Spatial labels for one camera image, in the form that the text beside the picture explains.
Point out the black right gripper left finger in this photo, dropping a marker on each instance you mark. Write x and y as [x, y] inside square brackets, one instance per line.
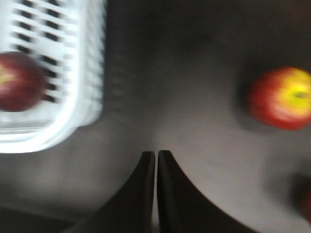
[130, 209]

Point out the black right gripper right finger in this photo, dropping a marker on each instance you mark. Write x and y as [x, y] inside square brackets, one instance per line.
[182, 208]

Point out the dark red apple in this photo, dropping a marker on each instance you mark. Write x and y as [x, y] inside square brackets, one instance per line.
[281, 98]
[22, 82]

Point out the dark red apple front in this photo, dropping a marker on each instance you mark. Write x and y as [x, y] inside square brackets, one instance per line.
[22, 82]

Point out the light blue plastic basket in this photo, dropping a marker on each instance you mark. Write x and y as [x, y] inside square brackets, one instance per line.
[67, 38]

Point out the black wooden display table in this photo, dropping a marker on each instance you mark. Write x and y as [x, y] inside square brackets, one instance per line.
[175, 74]

